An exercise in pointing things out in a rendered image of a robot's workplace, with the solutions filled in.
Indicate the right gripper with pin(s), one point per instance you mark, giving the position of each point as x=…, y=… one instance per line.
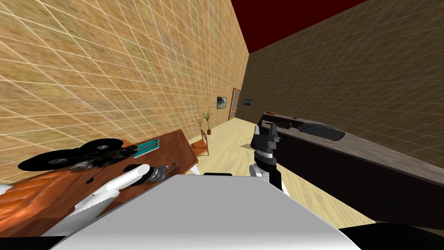
x=265, y=142

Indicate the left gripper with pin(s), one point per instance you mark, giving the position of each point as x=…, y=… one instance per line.
x=158, y=173

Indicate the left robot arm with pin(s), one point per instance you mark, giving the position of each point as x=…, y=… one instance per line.
x=114, y=185

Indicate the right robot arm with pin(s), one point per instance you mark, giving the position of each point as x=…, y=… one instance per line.
x=267, y=170

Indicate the teal book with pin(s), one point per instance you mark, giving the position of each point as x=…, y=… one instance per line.
x=147, y=147

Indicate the brown wooden table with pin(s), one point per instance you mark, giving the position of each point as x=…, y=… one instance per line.
x=173, y=146

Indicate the orange framed glass door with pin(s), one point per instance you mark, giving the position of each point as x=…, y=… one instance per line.
x=235, y=104

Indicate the brown wooden chair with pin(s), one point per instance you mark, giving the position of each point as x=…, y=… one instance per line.
x=203, y=144

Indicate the dark grey oval object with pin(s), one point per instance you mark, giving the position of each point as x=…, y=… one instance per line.
x=321, y=131

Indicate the green potted plant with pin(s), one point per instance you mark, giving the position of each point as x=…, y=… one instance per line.
x=208, y=121

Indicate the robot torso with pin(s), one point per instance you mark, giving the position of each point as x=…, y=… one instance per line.
x=208, y=215

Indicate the bare twig plant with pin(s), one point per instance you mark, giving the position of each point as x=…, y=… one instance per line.
x=198, y=122

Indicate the dark long cabinet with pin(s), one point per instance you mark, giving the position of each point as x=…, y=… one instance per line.
x=347, y=173

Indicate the small dark wall picture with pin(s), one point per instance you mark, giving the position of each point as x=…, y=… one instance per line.
x=247, y=102

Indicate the dark framed wall picture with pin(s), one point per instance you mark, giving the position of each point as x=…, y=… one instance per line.
x=222, y=102

